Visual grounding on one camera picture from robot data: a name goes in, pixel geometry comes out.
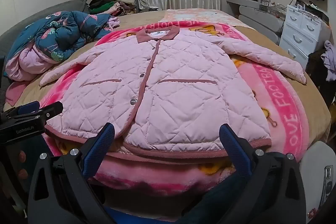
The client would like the pink quilted jacket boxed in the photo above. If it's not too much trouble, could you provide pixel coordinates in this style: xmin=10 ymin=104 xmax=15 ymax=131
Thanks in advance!
xmin=39 ymin=25 xmax=307 ymax=159

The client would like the white drawer cabinet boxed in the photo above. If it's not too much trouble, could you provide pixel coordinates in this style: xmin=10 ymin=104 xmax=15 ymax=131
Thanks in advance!
xmin=279 ymin=5 xmax=330 ymax=69

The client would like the peach printed cloth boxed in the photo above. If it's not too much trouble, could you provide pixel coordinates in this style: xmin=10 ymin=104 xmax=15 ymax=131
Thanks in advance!
xmin=164 ymin=9 xmax=239 ymax=28

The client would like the bed with tan sheet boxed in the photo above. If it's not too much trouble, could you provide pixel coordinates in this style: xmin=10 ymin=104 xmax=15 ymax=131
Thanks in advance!
xmin=0 ymin=9 xmax=332 ymax=161

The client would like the pink towel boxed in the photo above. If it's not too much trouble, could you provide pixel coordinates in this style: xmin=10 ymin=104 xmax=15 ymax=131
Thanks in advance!
xmin=5 ymin=81 xmax=34 ymax=106

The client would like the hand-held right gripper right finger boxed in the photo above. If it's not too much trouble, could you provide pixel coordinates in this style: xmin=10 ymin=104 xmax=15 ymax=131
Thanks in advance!
xmin=218 ymin=123 xmax=307 ymax=224

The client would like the white plastic cabinet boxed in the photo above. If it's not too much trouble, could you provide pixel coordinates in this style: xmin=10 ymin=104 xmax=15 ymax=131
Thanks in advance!
xmin=299 ymin=140 xmax=336 ymax=224

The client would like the purple cloth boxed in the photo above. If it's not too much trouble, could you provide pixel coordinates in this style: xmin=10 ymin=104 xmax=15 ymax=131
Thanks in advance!
xmin=321 ymin=40 xmax=336 ymax=81

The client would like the pile of clothes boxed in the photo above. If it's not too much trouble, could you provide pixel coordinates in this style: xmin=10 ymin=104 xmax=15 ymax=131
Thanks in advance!
xmin=88 ymin=0 xmax=138 ymax=17

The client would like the grey curved shelf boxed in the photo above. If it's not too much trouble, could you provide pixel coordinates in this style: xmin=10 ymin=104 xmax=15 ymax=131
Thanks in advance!
xmin=226 ymin=0 xmax=286 ymax=45

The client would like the pink printed blanket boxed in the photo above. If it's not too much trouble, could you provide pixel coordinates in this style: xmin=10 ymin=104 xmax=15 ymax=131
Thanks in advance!
xmin=39 ymin=18 xmax=310 ymax=197

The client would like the blue floral duvet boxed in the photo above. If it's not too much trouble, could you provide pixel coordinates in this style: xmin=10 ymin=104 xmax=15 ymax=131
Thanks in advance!
xmin=5 ymin=11 xmax=121 ymax=81

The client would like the dark chair with clothes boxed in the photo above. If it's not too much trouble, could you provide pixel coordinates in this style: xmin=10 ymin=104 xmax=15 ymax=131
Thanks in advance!
xmin=306 ymin=49 xmax=336 ymax=109

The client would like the dark set-top box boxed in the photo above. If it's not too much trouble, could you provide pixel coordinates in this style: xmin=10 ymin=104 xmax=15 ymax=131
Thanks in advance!
xmin=290 ymin=0 xmax=330 ymax=24

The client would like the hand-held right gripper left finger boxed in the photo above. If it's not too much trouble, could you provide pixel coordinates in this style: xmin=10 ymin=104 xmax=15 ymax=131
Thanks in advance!
xmin=28 ymin=122 xmax=117 ymax=224

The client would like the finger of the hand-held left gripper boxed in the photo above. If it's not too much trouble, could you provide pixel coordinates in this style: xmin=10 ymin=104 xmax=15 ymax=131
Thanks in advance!
xmin=35 ymin=101 xmax=64 ymax=122
xmin=5 ymin=101 xmax=40 ymax=119

